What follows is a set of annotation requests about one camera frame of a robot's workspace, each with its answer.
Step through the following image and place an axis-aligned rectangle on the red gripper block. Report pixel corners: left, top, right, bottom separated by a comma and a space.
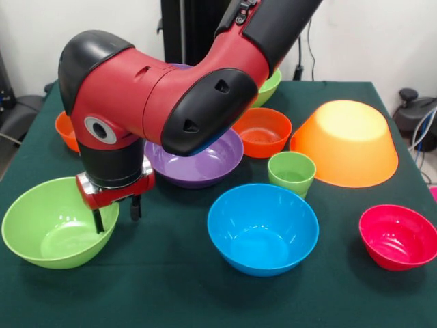
75, 156, 156, 235

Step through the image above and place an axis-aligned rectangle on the green plastic bowl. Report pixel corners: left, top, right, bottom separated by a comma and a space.
1, 176, 120, 270
251, 68, 283, 109

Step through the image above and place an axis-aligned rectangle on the large orange plastic bowl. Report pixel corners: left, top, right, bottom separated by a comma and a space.
288, 99, 399, 189

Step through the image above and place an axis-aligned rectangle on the orange-red plastic bowl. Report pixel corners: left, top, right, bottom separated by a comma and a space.
231, 107, 293, 159
54, 111, 81, 153

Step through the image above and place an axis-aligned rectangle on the dark green tablecloth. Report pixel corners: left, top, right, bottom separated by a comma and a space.
0, 78, 437, 328

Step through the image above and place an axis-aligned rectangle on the blue plastic bowl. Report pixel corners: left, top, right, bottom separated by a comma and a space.
206, 183, 320, 278

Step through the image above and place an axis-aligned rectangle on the pink plastic bowl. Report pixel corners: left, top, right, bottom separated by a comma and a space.
358, 204, 437, 272

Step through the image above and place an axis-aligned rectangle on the black pedestal foot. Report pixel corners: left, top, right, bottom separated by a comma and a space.
392, 87, 437, 151
0, 94, 47, 144

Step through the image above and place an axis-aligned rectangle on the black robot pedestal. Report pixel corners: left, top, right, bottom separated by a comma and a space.
156, 0, 233, 66

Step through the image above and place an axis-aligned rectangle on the black wall cable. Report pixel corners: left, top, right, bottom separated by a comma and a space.
293, 33, 305, 81
307, 18, 317, 82

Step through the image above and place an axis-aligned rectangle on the blue cable bundle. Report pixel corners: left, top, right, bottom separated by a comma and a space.
408, 107, 437, 154

